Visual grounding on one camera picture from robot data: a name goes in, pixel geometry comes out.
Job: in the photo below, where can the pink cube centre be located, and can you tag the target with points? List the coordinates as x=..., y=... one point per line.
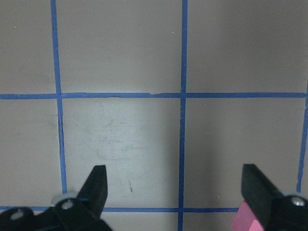
x=245, y=220

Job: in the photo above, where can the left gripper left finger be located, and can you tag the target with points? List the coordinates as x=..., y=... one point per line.
x=83, y=212

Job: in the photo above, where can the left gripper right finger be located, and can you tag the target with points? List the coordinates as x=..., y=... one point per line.
x=275, y=211

